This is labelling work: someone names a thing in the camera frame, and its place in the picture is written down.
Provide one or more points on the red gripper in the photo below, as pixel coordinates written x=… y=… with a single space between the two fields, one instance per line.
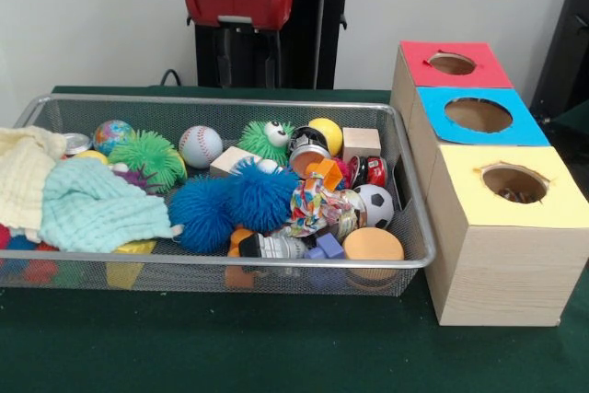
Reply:
x=239 y=5

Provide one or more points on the mint green cloth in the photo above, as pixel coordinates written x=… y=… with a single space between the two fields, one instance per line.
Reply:
x=97 y=207

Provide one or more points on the cream yellow cloth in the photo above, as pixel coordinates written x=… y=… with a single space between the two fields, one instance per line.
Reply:
x=23 y=172

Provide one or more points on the multicolour cartoon print cloth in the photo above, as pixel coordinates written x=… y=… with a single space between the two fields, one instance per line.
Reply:
x=515 y=195

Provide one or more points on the shallow clear mesh bin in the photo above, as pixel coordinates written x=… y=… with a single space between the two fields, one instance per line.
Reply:
x=416 y=218

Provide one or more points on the wooden box with three holes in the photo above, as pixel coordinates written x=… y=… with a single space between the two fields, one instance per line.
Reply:
x=506 y=264

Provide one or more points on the white toy baseball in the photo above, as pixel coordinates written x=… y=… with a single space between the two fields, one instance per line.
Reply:
x=201 y=146

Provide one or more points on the small wooden cube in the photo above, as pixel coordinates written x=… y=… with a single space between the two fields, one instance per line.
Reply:
x=230 y=161
x=362 y=142

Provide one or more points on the yellow ball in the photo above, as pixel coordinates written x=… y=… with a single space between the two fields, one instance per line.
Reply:
x=326 y=135

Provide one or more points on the orange plastic toy brick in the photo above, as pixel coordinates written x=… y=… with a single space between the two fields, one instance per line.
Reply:
x=324 y=172

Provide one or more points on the blue spiky ball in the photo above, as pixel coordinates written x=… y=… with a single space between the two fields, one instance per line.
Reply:
x=202 y=213
x=265 y=195

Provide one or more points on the large light green spiky ball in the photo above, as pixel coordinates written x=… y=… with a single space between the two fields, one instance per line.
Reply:
x=147 y=158

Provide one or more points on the globe print ball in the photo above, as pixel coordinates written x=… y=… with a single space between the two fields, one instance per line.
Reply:
x=113 y=135

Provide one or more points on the black white toy soccer ball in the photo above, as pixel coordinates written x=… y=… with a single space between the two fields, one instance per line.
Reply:
x=375 y=204

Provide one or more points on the peach orange ball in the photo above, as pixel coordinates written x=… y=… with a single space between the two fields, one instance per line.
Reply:
x=373 y=244

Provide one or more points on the black chair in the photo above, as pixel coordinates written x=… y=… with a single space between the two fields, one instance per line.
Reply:
x=566 y=43

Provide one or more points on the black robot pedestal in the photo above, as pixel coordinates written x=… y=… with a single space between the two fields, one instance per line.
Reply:
x=313 y=43

